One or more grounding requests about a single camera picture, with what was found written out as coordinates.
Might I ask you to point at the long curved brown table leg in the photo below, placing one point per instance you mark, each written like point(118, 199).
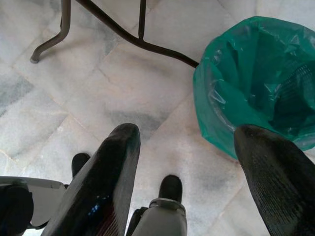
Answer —
point(115, 25)

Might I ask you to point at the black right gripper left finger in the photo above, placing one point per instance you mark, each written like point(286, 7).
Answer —
point(103, 186)

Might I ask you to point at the black robot right foot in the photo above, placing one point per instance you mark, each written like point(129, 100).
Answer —
point(170, 186)

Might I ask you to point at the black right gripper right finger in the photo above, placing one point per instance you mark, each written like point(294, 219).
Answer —
point(280, 186)

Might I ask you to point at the green plastic bin bag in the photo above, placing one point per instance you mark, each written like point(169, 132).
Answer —
point(246, 56)

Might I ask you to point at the short curved brown table leg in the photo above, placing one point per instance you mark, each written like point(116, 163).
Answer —
point(64, 19)

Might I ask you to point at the straight brown metal table strut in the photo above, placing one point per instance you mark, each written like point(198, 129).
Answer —
point(141, 17)

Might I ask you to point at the grey robot right leg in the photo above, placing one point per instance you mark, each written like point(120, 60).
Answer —
point(165, 218)

